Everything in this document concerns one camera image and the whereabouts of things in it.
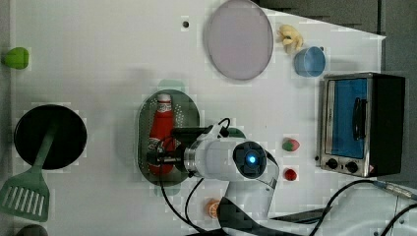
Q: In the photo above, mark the yellow banana bunch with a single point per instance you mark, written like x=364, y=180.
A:
x=291, y=38

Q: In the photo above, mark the black toaster oven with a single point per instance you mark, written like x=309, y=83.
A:
x=362, y=124

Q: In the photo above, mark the toy strawberry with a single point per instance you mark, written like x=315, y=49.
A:
x=290, y=144

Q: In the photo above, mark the blue bowl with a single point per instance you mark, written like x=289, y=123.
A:
x=310, y=62

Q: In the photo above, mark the small red toy fruit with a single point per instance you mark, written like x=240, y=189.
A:
x=290, y=174

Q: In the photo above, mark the green slotted spatula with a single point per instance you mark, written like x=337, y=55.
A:
x=27, y=195

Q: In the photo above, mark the green toy pepper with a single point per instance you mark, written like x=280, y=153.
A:
x=17, y=58

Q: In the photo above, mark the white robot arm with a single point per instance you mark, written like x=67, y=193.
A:
x=251, y=173

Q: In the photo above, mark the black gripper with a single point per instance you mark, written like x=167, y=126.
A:
x=163, y=153

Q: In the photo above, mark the lilac oval plate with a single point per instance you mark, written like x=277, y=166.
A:
x=239, y=39

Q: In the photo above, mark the orange slice toy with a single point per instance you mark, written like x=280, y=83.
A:
x=211, y=208

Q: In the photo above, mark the green metal mug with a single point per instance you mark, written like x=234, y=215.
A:
x=236, y=133

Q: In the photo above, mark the red ketchup bottle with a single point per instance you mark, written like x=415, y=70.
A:
x=160, y=134

